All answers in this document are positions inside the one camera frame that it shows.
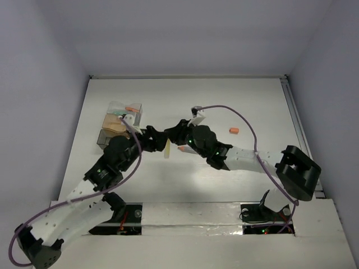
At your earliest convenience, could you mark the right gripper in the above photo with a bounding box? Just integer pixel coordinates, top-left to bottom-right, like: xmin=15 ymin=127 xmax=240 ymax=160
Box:
xmin=164 ymin=119 xmax=208 ymax=159

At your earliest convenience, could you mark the yellow highlighter pen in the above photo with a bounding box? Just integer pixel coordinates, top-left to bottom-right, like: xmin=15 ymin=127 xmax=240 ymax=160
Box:
xmin=164 ymin=139 xmax=171 ymax=159

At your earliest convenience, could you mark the short pencil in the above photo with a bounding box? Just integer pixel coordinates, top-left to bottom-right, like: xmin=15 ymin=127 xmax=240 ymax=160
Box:
xmin=177 ymin=146 xmax=197 ymax=154

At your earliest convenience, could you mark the orange highlighter pen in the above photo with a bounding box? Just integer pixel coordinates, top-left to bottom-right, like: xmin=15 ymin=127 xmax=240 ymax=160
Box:
xmin=125 ymin=106 xmax=140 ymax=113

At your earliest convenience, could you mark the green highlighter pen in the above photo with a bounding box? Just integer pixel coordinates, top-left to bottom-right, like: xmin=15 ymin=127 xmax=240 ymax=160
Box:
xmin=112 ymin=110 xmax=127 ymax=115

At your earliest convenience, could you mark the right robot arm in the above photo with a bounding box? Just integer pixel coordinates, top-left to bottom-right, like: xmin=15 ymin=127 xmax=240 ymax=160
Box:
xmin=165 ymin=119 xmax=321 ymax=220

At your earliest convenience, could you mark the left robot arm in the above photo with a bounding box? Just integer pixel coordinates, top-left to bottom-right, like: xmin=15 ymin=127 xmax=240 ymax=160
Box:
xmin=8 ymin=126 xmax=168 ymax=268

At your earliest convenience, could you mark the clear plastic container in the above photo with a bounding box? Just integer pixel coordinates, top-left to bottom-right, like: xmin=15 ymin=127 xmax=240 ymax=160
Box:
xmin=107 ymin=101 xmax=142 ymax=115

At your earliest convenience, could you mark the orange plastic container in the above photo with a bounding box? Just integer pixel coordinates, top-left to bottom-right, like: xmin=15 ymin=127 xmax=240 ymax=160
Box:
xmin=102 ymin=114 xmax=127 ymax=134

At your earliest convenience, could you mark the dark grey plastic container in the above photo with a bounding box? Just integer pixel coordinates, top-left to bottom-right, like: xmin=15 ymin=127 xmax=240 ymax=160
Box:
xmin=96 ymin=129 xmax=116 ymax=150

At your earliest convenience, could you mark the orange eraser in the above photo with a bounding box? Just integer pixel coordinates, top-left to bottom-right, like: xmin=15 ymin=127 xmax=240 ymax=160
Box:
xmin=229 ymin=128 xmax=240 ymax=135

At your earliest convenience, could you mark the silver foil strip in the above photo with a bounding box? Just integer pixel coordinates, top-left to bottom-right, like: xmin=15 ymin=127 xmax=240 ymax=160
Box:
xmin=141 ymin=202 xmax=243 ymax=236

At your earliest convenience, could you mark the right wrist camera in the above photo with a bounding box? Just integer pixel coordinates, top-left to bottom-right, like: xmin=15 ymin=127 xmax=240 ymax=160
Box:
xmin=188 ymin=106 xmax=206 ymax=126

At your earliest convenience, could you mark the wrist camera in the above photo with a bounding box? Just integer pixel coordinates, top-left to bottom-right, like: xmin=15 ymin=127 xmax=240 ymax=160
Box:
xmin=188 ymin=106 xmax=206 ymax=126
xmin=118 ymin=114 xmax=142 ymax=134

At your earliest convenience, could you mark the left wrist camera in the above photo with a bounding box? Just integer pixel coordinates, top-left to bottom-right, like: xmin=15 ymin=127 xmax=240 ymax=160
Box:
xmin=118 ymin=114 xmax=142 ymax=134

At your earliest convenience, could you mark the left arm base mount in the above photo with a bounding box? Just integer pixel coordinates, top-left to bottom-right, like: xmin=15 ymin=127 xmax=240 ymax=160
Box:
xmin=89 ymin=203 xmax=142 ymax=235

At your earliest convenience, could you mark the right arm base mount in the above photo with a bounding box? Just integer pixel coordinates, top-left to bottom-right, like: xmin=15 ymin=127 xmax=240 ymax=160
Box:
xmin=239 ymin=203 xmax=295 ymax=235

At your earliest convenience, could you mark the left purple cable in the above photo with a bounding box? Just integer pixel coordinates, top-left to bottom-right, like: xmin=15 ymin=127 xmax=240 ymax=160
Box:
xmin=7 ymin=117 xmax=142 ymax=266

